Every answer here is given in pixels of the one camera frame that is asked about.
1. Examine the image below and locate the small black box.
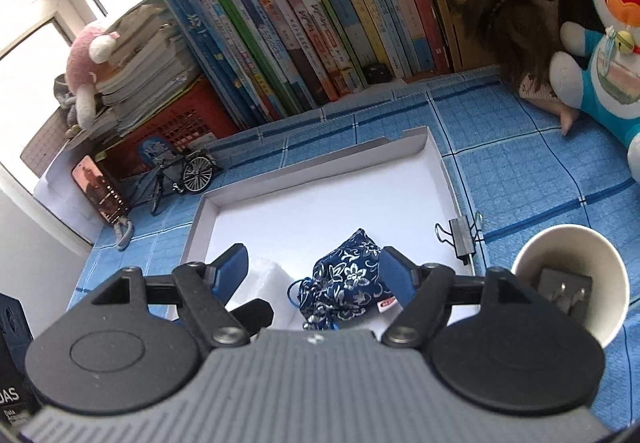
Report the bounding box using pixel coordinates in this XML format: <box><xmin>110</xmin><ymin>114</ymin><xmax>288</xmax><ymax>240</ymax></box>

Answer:
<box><xmin>363</xmin><ymin>64</ymin><xmax>392</xmax><ymax>84</ymax></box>

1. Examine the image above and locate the blue round card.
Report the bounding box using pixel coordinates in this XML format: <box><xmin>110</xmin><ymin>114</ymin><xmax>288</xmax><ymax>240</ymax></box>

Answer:
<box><xmin>137</xmin><ymin>137</ymin><xmax>173</xmax><ymax>168</ymax></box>

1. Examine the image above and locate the pink plush toy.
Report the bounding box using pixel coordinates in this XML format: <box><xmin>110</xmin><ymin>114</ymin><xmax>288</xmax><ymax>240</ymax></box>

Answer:
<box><xmin>54</xmin><ymin>20</ymin><xmax>121</xmax><ymax>138</ymax></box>

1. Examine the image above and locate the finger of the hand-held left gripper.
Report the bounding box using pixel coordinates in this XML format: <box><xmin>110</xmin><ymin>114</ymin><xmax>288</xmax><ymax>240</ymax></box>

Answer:
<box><xmin>229</xmin><ymin>300</ymin><xmax>275</xmax><ymax>340</ymax></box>

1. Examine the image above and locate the black binder clip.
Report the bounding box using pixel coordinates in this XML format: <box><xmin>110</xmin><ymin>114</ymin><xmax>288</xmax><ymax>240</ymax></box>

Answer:
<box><xmin>434</xmin><ymin>212</ymin><xmax>485</xmax><ymax>266</ymax></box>

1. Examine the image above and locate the grey flexible phone stand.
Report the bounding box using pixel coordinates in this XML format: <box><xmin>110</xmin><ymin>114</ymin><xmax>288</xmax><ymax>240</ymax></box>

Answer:
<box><xmin>114</xmin><ymin>217</ymin><xmax>135</xmax><ymax>251</ymax></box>

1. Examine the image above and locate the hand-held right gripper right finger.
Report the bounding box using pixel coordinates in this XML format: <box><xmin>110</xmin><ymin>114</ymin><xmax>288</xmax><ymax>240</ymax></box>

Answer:
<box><xmin>380</xmin><ymin>247</ymin><xmax>547</xmax><ymax>350</ymax></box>

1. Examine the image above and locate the black model bicycle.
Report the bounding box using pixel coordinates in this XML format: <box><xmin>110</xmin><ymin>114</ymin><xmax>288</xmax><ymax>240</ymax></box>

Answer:
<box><xmin>132</xmin><ymin>148</ymin><xmax>217</xmax><ymax>216</ymax></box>

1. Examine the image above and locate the grid game board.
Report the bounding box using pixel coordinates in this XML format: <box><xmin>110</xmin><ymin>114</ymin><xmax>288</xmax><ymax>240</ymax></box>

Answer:
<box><xmin>21</xmin><ymin>115</ymin><xmax>71</xmax><ymax>178</ymax></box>

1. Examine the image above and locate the row of upright books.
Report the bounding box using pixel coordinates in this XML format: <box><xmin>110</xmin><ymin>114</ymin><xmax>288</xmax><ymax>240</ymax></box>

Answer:
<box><xmin>160</xmin><ymin>0</ymin><xmax>468</xmax><ymax>131</ymax></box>

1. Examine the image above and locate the grey plug charger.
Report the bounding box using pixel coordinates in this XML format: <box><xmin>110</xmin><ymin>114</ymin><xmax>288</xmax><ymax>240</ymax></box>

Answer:
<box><xmin>537</xmin><ymin>267</ymin><xmax>593</xmax><ymax>324</ymax></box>

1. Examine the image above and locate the blue cat plush toy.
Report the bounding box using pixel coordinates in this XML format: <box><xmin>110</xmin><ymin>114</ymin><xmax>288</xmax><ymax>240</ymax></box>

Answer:
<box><xmin>549</xmin><ymin>0</ymin><xmax>640</xmax><ymax>181</ymax></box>

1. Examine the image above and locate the white paper cup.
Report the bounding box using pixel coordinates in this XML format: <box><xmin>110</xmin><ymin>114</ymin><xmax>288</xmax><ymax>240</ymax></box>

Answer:
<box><xmin>510</xmin><ymin>224</ymin><xmax>630</xmax><ymax>349</ymax></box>

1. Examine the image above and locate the pile of paperback workbooks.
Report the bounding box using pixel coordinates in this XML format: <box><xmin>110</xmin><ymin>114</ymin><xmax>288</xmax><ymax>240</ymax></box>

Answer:
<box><xmin>75</xmin><ymin>3</ymin><xmax>201</xmax><ymax>144</ymax></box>

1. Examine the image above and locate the blue floral drawstring pouch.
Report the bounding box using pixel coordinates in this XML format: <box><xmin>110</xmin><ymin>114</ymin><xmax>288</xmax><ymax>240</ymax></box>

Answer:
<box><xmin>287</xmin><ymin>229</ymin><xmax>401</xmax><ymax>331</ymax></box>

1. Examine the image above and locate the red plastic basket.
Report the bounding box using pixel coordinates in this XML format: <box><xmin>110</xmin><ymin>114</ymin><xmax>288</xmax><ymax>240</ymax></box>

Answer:
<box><xmin>102</xmin><ymin>75</ymin><xmax>241</xmax><ymax>184</ymax></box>

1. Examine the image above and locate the white shallow cardboard box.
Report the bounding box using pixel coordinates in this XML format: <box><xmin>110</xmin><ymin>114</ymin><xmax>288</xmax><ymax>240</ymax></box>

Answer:
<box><xmin>179</xmin><ymin>127</ymin><xmax>477</xmax><ymax>339</ymax></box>

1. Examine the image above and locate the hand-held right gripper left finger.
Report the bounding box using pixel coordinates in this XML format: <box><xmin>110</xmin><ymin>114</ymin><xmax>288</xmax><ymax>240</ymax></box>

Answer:
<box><xmin>67</xmin><ymin>244</ymin><xmax>251</xmax><ymax>350</ymax></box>

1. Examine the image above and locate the smartphone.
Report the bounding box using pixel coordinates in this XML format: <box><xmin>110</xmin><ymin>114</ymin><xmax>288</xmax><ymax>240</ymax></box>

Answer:
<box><xmin>71</xmin><ymin>155</ymin><xmax>133</xmax><ymax>226</ymax></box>

